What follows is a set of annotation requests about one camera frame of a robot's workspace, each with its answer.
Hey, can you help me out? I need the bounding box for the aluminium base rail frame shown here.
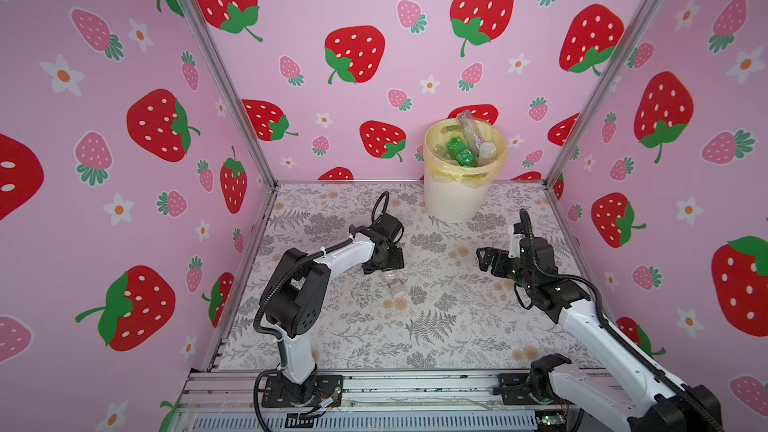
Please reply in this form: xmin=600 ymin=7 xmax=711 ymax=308
xmin=168 ymin=369 xmax=605 ymax=431

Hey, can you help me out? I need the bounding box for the white bin with yellow liner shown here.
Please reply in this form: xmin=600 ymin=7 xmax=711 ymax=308
xmin=423 ymin=119 xmax=507 ymax=223

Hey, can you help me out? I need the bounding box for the clear bluish bottle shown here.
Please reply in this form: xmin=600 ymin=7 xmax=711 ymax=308
xmin=456 ymin=110 xmax=483 ymax=154

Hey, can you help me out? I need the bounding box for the clear bottle white label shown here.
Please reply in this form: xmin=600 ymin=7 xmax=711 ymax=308
xmin=382 ymin=270 xmax=407 ymax=299

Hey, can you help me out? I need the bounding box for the green bottle yellow cap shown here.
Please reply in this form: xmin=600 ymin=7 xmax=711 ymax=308
xmin=446 ymin=137 xmax=477 ymax=168

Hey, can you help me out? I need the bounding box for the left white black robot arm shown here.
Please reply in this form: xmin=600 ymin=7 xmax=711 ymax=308
xmin=253 ymin=213 xmax=404 ymax=390

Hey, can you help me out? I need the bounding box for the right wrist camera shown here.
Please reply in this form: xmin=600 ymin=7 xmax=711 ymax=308
xmin=508 ymin=222 xmax=525 ymax=258

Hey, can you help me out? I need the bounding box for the clear bottle red cap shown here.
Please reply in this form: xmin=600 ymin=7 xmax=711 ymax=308
xmin=477 ymin=141 xmax=498 ymax=167

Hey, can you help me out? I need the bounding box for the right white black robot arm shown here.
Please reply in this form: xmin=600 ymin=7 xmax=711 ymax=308
xmin=476 ymin=237 xmax=723 ymax=431

